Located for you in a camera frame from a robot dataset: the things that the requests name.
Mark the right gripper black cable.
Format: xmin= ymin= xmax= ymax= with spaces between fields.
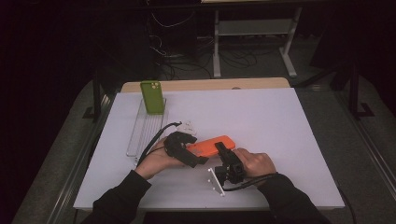
xmin=222 ymin=172 xmax=281 ymax=192

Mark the green cartoon phone case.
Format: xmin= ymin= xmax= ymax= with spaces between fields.
xmin=139 ymin=79 xmax=166 ymax=116

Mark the tangle of floor cables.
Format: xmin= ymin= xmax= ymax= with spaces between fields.
xmin=146 ymin=8 xmax=216 ymax=80

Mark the white metal desk frame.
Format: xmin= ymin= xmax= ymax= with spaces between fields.
xmin=213 ymin=7 xmax=303 ymax=78

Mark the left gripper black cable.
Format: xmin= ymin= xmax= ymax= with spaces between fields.
xmin=136 ymin=121 xmax=183 ymax=166

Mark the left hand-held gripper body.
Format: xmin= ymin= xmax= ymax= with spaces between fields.
xmin=163 ymin=120 xmax=198 ymax=157

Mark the metal rail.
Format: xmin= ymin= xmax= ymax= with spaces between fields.
xmin=337 ymin=91 xmax=396 ymax=195
xmin=46 ymin=92 xmax=116 ymax=224

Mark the person's right hand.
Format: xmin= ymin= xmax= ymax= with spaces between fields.
xmin=233 ymin=147 xmax=277 ymax=179

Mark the person's left hand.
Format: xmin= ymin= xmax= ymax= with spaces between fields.
xmin=134 ymin=138 xmax=188 ymax=181

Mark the orange phone case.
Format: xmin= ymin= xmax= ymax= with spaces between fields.
xmin=185 ymin=134 xmax=236 ymax=159

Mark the black metal stand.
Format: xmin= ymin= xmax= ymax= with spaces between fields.
xmin=348 ymin=62 xmax=375 ymax=120

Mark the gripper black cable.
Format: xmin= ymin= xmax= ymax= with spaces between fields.
xmin=222 ymin=172 xmax=281 ymax=192
xmin=136 ymin=121 xmax=183 ymax=166

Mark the clear ribbed acrylic rack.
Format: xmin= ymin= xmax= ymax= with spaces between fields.
xmin=125 ymin=98 xmax=169 ymax=164

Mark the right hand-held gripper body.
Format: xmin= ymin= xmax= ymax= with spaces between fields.
xmin=207 ymin=150 xmax=247 ymax=198

